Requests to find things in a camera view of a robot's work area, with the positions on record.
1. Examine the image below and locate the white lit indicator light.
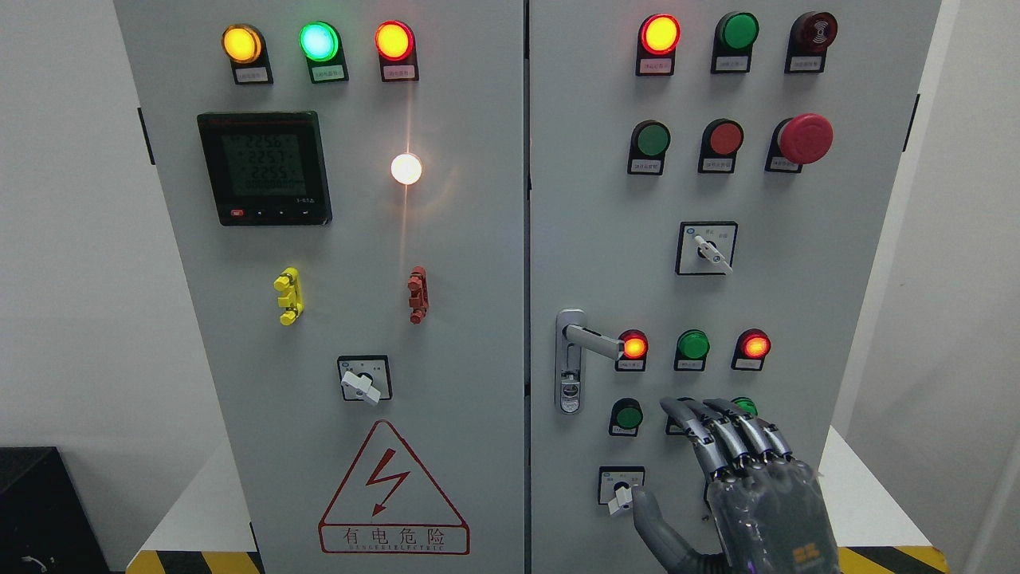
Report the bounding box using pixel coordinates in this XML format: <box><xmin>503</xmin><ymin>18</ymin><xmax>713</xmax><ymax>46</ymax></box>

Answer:
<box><xmin>390</xmin><ymin>152</ymin><xmax>423</xmax><ymax>186</ymax></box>

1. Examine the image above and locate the left cabinet door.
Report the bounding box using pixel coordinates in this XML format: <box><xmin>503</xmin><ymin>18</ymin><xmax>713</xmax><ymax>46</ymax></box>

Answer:
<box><xmin>114</xmin><ymin>1</ymin><xmax>526</xmax><ymax>573</ymax></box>

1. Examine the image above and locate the dark red buzzer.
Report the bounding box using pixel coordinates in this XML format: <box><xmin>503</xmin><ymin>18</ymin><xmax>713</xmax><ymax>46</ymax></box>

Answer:
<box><xmin>784</xmin><ymin>11</ymin><xmax>838</xmax><ymax>75</ymax></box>

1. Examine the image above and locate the red lit light middle right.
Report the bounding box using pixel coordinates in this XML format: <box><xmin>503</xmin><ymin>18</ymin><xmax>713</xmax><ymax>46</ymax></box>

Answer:
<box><xmin>730</xmin><ymin>329</ymin><xmax>771</xmax><ymax>372</ymax></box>

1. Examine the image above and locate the silver door handle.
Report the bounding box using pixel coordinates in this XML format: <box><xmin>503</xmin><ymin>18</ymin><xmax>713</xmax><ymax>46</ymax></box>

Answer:
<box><xmin>556</xmin><ymin>309</ymin><xmax>624</xmax><ymax>415</ymax></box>

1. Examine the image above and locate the green push button lower right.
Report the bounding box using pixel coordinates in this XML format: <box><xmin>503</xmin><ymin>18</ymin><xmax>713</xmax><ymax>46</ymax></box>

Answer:
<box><xmin>732</xmin><ymin>396</ymin><xmax>759</xmax><ymax>415</ymax></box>

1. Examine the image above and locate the black digital power meter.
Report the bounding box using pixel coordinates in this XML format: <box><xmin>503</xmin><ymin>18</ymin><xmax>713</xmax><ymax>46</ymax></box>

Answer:
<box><xmin>197</xmin><ymin>110</ymin><xmax>332</xmax><ymax>226</ymax></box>

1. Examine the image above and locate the green light top right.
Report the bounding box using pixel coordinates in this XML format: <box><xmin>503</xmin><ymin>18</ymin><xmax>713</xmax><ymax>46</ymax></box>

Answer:
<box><xmin>711</xmin><ymin>12</ymin><xmax>760</xmax><ymax>75</ymax></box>

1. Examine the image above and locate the yellow terminal clip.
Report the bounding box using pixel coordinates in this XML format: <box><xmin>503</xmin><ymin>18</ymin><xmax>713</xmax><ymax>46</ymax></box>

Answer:
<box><xmin>273</xmin><ymin>266</ymin><xmax>304</xmax><ymax>326</ymax></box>

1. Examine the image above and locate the red electric danger sign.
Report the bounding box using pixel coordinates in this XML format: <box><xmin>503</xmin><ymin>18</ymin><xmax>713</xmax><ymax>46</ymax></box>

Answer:
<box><xmin>318</xmin><ymin>420</ymin><xmax>470</xmax><ymax>555</ymax></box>

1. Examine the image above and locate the red push button upper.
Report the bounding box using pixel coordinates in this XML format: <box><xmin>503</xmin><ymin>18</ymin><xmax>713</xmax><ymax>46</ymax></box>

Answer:
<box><xmin>698</xmin><ymin>119</ymin><xmax>744</xmax><ymax>174</ymax></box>

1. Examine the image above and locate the left door selector switch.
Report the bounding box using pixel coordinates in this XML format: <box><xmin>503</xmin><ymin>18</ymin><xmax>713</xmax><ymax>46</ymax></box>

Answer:
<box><xmin>336</xmin><ymin>355</ymin><xmax>392</xmax><ymax>406</ymax></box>

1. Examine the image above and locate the green push button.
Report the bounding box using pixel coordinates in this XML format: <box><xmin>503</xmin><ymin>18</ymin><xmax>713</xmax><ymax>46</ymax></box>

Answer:
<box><xmin>608</xmin><ymin>397</ymin><xmax>644</xmax><ymax>437</ymax></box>
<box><xmin>627</xmin><ymin>120</ymin><xmax>671</xmax><ymax>175</ymax></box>
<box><xmin>732</xmin><ymin>396</ymin><xmax>759</xmax><ymax>415</ymax></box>

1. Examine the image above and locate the yellow indicator light top left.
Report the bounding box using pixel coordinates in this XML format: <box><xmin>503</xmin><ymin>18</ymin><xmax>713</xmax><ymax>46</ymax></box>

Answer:
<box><xmin>222</xmin><ymin>23</ymin><xmax>273</xmax><ymax>86</ymax></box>

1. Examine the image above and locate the cabinet door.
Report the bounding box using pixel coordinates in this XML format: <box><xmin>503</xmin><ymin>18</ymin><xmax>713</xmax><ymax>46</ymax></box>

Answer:
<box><xmin>529</xmin><ymin>1</ymin><xmax>940</xmax><ymax>573</ymax></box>
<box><xmin>114</xmin><ymin>1</ymin><xmax>526</xmax><ymax>573</ymax></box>

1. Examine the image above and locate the right cabinet door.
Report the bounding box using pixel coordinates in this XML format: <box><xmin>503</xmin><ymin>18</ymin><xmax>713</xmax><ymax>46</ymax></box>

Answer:
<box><xmin>529</xmin><ymin>1</ymin><xmax>940</xmax><ymax>573</ymax></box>

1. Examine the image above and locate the green lit indicator light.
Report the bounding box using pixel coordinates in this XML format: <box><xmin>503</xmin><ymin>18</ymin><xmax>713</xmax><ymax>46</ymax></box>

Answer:
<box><xmin>299</xmin><ymin>21</ymin><xmax>349</xmax><ymax>84</ymax></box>

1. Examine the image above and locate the red lit light top right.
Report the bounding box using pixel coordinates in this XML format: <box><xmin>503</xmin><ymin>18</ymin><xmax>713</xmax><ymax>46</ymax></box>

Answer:
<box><xmin>635</xmin><ymin>14</ymin><xmax>681</xmax><ymax>77</ymax></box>

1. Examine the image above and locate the red terminal clip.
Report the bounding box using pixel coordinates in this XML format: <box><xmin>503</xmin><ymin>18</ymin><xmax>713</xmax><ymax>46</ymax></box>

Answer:
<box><xmin>406</xmin><ymin>265</ymin><xmax>430</xmax><ymax>324</ymax></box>

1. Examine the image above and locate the red lit indicator light left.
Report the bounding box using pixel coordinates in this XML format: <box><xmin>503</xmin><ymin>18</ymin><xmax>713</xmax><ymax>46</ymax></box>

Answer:
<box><xmin>375</xmin><ymin>21</ymin><xmax>420</xmax><ymax>81</ymax></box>

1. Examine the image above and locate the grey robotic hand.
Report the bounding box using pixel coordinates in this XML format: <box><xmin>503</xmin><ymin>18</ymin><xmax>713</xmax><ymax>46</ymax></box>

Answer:
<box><xmin>633</xmin><ymin>397</ymin><xmax>842</xmax><ymax>573</ymax></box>

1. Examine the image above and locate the green push button lower left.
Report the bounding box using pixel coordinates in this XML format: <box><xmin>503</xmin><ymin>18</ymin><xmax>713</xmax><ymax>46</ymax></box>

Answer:
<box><xmin>608</xmin><ymin>397</ymin><xmax>644</xmax><ymax>437</ymax></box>

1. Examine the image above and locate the black box lower left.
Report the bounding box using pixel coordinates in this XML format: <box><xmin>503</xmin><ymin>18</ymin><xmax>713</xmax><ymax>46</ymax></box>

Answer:
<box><xmin>1</xmin><ymin>446</ymin><xmax>109</xmax><ymax>573</ymax></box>

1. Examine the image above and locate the green push button upper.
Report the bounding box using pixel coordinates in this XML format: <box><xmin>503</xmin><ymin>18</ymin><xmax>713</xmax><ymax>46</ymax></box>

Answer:
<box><xmin>627</xmin><ymin>120</ymin><xmax>671</xmax><ymax>175</ymax></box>

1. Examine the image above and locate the upper right selector switch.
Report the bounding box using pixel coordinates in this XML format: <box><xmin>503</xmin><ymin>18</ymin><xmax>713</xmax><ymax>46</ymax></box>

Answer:
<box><xmin>675</xmin><ymin>221</ymin><xmax>737</xmax><ymax>275</ymax></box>

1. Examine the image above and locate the white knob selector switch bottom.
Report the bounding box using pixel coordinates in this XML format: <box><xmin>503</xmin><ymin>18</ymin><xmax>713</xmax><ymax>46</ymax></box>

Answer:
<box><xmin>598</xmin><ymin>466</ymin><xmax>647</xmax><ymax>517</ymax></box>

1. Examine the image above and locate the green light middle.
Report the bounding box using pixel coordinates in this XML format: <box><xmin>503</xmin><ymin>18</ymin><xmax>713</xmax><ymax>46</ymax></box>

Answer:
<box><xmin>673</xmin><ymin>329</ymin><xmax>711</xmax><ymax>372</ymax></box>

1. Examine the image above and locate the red emergency stop button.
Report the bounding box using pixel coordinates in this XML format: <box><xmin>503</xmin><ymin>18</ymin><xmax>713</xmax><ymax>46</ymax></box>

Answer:
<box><xmin>765</xmin><ymin>113</ymin><xmax>834</xmax><ymax>174</ymax></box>

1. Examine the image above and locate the red lit light middle left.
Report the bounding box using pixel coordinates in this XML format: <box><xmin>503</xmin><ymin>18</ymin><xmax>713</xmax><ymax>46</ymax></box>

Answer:
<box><xmin>614</xmin><ymin>329</ymin><xmax>649</xmax><ymax>373</ymax></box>

